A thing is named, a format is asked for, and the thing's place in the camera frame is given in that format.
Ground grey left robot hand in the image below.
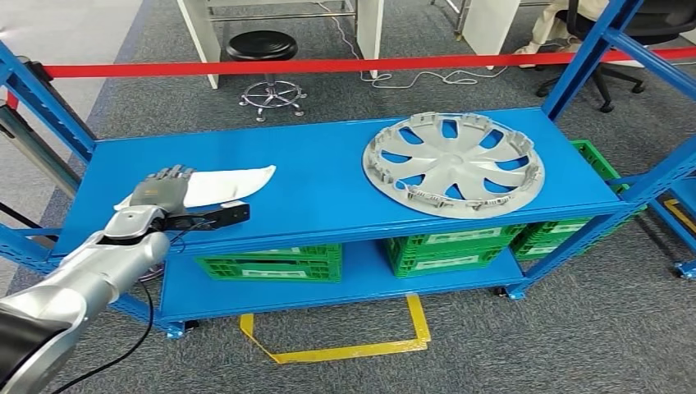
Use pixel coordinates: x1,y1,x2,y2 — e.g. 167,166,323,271
129,164,195,210

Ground white curved plastic part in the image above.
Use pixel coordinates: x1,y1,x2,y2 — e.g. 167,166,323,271
114,164,277,212

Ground blue metal shelf rack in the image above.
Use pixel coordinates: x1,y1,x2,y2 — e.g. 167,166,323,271
0,0,696,341
649,173,696,281

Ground white desk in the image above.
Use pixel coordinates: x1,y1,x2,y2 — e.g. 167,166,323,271
176,0,386,91
432,0,522,71

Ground red barrier belt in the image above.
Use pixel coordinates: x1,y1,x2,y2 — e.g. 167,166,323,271
42,46,696,80

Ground black round stool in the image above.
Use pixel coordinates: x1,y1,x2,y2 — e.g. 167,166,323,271
225,30,309,123

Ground silver wheel hubcap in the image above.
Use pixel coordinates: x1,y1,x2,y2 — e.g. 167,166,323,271
362,111,547,220

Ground person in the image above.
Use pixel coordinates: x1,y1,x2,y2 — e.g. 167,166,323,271
513,0,610,70

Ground yellow floor tape strip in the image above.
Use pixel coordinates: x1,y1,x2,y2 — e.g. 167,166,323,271
663,198,696,235

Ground black office chair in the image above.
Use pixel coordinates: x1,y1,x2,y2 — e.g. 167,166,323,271
535,0,696,114

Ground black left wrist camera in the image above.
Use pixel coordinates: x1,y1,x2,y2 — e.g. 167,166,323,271
163,201,251,232

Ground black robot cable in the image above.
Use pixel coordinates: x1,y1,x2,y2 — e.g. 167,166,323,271
51,280,156,394

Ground white floor cable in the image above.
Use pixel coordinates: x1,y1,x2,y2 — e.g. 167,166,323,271
318,0,510,91

